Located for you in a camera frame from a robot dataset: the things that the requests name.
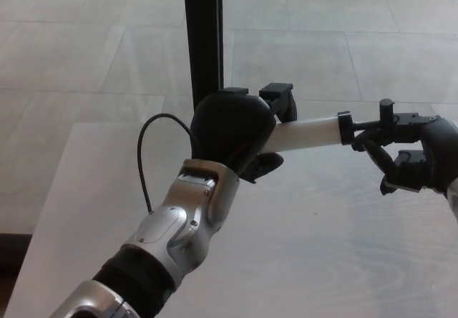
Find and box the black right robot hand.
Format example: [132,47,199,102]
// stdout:
[351,112,458,196]

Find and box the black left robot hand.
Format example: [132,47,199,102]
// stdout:
[189,82,298,185]

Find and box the white air pump black handle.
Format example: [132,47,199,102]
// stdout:
[263,97,396,154]

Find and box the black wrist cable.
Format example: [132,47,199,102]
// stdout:
[137,112,202,215]

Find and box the black window frame post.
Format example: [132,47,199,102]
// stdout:
[182,0,226,106]

